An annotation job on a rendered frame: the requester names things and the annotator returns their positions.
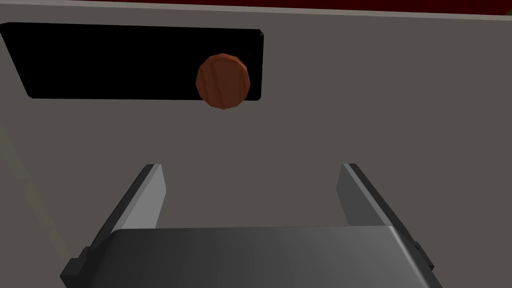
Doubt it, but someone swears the black rectangular plate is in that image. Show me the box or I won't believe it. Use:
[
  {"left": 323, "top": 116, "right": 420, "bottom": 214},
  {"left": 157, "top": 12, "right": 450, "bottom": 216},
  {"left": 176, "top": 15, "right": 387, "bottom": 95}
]
[{"left": 0, "top": 21, "right": 265, "bottom": 102}]

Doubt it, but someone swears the brown round wooden knob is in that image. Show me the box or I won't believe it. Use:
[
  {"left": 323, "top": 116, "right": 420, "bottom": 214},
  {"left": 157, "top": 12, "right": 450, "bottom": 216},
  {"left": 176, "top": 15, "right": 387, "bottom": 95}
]
[{"left": 195, "top": 52, "right": 252, "bottom": 110}]

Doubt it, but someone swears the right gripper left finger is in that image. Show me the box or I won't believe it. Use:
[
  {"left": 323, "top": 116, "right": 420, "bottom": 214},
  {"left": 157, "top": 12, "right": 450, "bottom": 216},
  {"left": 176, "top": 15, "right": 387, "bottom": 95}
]
[{"left": 88, "top": 163, "right": 167, "bottom": 252}]

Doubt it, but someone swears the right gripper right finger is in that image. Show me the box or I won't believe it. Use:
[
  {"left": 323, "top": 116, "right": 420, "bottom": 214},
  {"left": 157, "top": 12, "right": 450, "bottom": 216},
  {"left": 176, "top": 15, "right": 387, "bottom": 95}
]
[{"left": 336, "top": 162, "right": 421, "bottom": 246}]

